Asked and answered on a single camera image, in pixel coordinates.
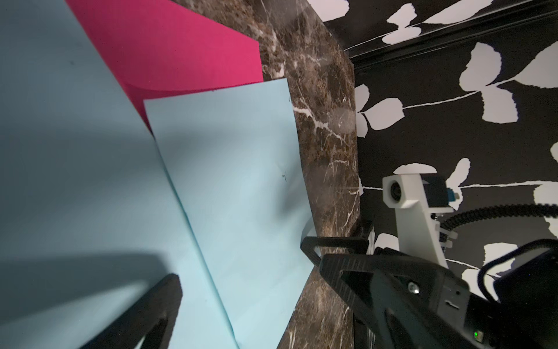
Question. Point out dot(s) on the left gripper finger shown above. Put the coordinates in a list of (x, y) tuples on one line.
[(150, 321)]

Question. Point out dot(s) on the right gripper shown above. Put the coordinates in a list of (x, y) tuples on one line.
[(362, 282)]

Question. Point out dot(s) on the light blue paper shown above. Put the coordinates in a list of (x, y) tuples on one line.
[(233, 158), (89, 220)]

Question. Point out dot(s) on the small magenta paper sheet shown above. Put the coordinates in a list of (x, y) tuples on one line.
[(158, 48)]

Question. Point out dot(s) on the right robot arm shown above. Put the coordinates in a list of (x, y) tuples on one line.
[(410, 302)]

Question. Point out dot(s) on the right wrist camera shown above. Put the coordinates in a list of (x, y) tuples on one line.
[(415, 198)]

